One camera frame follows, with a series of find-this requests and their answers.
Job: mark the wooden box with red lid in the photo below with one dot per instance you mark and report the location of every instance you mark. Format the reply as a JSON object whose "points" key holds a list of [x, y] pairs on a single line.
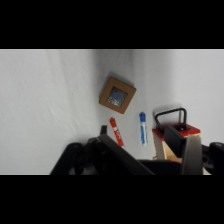
{"points": [[159, 146]]}

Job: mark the red marker pen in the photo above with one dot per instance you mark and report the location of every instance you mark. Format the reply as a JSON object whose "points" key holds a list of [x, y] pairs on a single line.
{"points": [[116, 132]]}

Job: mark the blue marker pen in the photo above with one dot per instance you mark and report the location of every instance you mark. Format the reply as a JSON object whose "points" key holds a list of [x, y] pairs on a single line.
{"points": [[143, 130]]}

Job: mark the wooden block with blue dot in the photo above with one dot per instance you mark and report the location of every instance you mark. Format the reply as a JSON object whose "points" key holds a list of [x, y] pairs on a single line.
{"points": [[117, 95]]}

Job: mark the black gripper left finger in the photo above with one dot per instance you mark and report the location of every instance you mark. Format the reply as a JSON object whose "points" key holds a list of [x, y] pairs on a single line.
{"points": [[123, 159]]}

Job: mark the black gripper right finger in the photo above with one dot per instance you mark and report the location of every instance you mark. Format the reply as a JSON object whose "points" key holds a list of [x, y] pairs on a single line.
{"points": [[191, 156]]}

